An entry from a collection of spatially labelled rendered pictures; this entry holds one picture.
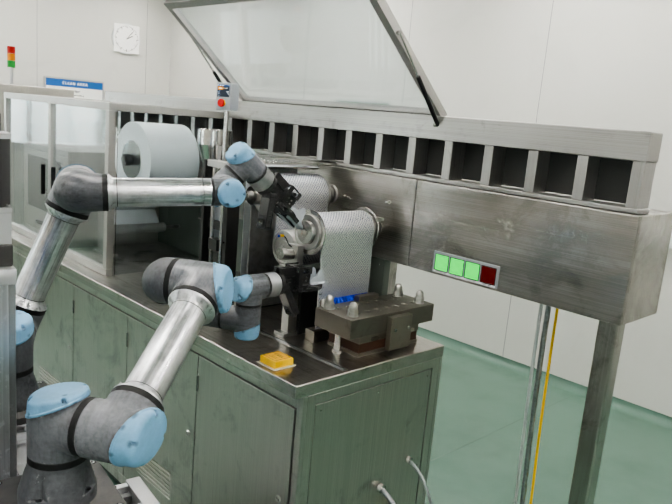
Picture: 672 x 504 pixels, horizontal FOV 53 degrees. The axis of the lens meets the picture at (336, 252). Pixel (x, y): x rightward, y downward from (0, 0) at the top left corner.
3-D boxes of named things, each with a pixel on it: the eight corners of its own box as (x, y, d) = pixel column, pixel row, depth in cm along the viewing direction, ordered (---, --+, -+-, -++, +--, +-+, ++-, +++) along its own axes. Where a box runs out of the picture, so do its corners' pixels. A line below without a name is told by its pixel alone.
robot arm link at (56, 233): (-22, 347, 177) (63, 159, 174) (-13, 329, 191) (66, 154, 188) (25, 362, 182) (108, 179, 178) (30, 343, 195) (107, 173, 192)
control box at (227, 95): (212, 109, 250) (213, 81, 248) (223, 110, 255) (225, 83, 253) (227, 110, 246) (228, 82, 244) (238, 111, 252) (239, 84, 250)
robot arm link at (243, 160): (218, 156, 196) (238, 135, 196) (240, 180, 203) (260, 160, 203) (228, 164, 190) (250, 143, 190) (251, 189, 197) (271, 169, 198)
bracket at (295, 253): (272, 333, 224) (279, 243, 218) (287, 330, 228) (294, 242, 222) (282, 338, 220) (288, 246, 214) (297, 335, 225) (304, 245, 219)
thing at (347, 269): (316, 304, 218) (321, 248, 215) (366, 295, 235) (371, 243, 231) (317, 304, 218) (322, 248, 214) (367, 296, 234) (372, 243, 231)
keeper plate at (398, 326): (384, 349, 215) (387, 316, 213) (404, 344, 222) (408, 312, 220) (390, 351, 213) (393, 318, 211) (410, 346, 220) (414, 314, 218)
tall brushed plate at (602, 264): (98, 180, 394) (99, 128, 388) (141, 180, 413) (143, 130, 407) (617, 327, 178) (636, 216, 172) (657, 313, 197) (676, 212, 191)
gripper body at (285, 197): (303, 196, 210) (282, 171, 202) (288, 218, 207) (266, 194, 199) (287, 193, 215) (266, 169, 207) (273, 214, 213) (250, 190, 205)
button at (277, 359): (259, 362, 197) (260, 354, 197) (278, 357, 202) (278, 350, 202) (274, 369, 192) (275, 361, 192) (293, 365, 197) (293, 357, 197)
